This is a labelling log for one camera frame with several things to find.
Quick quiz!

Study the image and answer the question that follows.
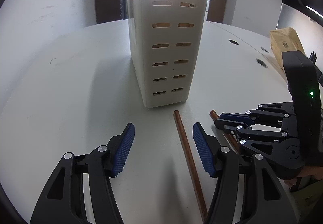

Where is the dark brown chopstick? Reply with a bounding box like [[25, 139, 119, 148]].
[[209, 110, 239, 154]]

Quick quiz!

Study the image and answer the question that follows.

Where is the reddish brown chopstick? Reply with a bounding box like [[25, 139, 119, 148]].
[[173, 110, 208, 223]]

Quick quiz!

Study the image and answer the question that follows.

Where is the person's right hand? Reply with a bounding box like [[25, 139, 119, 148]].
[[284, 166, 323, 188]]

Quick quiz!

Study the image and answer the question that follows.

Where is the brown paper bag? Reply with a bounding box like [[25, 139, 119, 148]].
[[269, 27, 305, 81]]

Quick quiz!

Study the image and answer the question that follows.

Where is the cream plastic utensil holder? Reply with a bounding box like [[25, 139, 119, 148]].
[[126, 0, 207, 108]]

